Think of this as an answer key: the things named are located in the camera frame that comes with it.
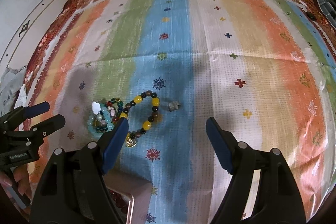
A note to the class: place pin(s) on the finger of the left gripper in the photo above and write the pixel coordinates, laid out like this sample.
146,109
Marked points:
50,125
12,120

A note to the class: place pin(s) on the silver metal tin box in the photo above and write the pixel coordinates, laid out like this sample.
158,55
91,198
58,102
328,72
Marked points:
130,195

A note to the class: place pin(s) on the white bed headboard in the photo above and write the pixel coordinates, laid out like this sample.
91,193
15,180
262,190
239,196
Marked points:
22,45

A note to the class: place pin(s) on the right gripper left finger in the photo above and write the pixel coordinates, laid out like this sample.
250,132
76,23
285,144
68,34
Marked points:
71,188

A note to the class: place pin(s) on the colourful striped woven mat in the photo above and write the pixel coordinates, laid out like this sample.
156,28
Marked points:
261,68

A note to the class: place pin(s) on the grey crumpled cloth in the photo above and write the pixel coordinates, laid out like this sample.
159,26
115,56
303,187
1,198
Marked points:
11,83

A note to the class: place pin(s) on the person's left hand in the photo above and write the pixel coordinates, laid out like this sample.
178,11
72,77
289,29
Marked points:
21,177

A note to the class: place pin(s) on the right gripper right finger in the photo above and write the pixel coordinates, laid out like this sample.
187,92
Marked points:
278,199

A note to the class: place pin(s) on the small black object on mat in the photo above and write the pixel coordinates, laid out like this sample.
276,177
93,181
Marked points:
311,16

